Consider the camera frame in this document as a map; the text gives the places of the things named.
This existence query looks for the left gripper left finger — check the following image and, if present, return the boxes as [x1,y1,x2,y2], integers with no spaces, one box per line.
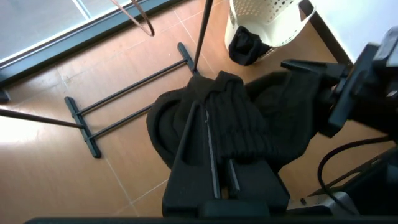
[161,100,221,218]

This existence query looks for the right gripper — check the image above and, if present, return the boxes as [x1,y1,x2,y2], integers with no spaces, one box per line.
[280,43,398,141]

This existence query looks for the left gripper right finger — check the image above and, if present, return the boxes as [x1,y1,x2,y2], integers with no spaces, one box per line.
[228,159,290,215]

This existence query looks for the black shorts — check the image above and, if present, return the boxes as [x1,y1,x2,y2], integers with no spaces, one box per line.
[146,70,330,175]

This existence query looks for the pink clothes hanger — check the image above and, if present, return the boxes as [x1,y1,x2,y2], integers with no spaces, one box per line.
[110,0,155,37]

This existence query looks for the white laundry basket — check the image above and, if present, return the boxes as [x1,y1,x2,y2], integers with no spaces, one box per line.
[224,0,317,62]

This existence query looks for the black clothes rack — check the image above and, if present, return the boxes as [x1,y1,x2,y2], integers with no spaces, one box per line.
[0,0,215,159]

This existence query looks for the black garment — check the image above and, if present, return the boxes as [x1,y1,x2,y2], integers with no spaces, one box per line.
[228,25,272,67]

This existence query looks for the window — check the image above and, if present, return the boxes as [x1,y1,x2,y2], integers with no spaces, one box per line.
[0,0,175,86]

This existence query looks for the black cable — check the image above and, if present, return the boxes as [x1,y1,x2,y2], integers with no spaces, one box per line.
[317,136,396,216]

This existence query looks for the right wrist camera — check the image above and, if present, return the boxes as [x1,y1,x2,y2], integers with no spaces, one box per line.
[374,26,398,74]

